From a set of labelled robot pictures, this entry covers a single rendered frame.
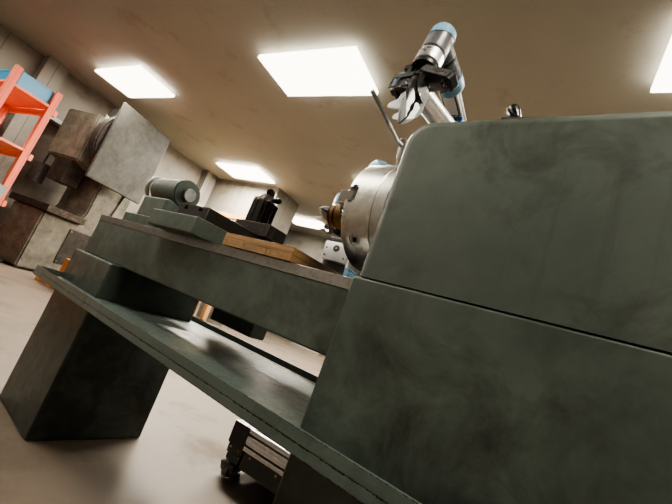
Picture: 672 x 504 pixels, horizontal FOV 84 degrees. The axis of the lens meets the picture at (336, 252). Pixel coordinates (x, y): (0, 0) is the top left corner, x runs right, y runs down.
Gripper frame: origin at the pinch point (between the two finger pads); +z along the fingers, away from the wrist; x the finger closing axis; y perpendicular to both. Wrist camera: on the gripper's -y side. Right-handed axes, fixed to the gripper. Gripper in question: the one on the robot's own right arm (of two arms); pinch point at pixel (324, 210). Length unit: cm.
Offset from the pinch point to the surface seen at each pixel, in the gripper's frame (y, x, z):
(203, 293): 22.1, -37.0, 13.4
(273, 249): -0.9, -19.0, 14.7
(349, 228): -19.4, -8.1, 10.1
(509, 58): 22, 214, -163
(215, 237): 31.8, -18.7, 10.9
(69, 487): 48, -108, 12
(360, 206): -21.9, -2.6, 12.2
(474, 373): -60, -32, 19
